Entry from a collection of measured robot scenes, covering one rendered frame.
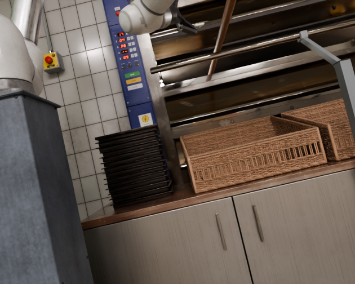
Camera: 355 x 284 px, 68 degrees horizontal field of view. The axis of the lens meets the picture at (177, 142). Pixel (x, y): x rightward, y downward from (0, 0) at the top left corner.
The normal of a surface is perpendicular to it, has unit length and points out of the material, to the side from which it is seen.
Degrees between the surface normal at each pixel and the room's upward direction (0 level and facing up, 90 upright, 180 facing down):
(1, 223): 90
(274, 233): 90
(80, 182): 90
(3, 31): 80
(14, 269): 90
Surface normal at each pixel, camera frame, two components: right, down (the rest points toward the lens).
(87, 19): -0.03, -0.04
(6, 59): 0.70, -0.16
